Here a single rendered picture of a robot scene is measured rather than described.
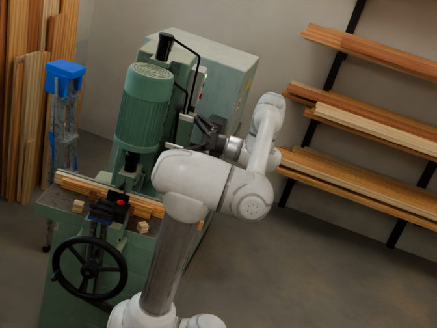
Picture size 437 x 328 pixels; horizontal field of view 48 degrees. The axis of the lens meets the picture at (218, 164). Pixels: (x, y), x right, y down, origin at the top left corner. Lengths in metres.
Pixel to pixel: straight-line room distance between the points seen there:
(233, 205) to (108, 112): 3.52
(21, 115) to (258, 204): 2.40
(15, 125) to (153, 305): 2.10
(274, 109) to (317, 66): 2.34
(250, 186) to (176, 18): 3.12
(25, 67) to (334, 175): 2.29
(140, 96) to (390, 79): 2.63
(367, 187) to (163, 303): 2.60
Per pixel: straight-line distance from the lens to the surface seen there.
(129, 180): 2.02
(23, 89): 3.33
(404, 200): 3.95
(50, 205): 2.07
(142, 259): 2.06
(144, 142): 1.91
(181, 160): 1.25
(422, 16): 4.05
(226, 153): 1.81
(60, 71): 2.77
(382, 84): 4.10
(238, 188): 1.24
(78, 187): 2.16
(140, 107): 1.85
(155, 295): 1.52
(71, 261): 2.17
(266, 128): 1.63
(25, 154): 3.47
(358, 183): 3.88
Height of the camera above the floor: 2.05
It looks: 25 degrees down
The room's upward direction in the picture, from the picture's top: 17 degrees clockwise
